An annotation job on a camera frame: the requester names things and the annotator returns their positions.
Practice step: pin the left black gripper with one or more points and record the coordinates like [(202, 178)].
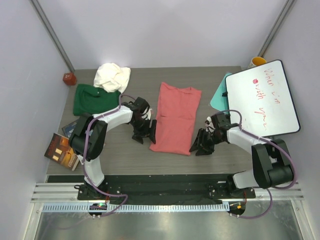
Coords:
[(139, 135)]

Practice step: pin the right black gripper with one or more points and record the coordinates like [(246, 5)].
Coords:
[(203, 141)]

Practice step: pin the pink t shirt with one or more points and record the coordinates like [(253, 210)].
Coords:
[(176, 118)]

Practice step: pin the green t shirt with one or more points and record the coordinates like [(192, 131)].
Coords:
[(94, 100)]

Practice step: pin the white t shirt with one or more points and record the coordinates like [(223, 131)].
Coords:
[(112, 78)]

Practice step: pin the white dry-erase board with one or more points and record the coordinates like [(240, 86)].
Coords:
[(260, 99)]

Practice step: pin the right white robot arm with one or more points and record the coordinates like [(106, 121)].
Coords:
[(271, 162)]

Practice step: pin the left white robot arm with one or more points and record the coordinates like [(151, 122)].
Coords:
[(88, 140)]

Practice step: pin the blue paperback book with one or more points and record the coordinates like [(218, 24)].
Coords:
[(69, 128)]

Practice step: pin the dark brown paperback book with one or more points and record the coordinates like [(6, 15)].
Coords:
[(60, 152)]

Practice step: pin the red brown cube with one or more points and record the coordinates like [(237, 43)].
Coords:
[(69, 79)]

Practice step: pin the yellow white paper cup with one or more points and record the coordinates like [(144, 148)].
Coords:
[(256, 61)]

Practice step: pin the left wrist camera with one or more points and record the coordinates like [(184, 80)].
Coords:
[(141, 110)]

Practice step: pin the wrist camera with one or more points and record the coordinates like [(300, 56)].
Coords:
[(141, 110), (218, 121)]

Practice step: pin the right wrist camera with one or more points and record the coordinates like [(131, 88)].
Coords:
[(218, 121)]

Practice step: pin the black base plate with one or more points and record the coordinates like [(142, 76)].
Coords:
[(166, 189)]

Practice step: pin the perforated metal rail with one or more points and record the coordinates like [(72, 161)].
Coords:
[(98, 207)]

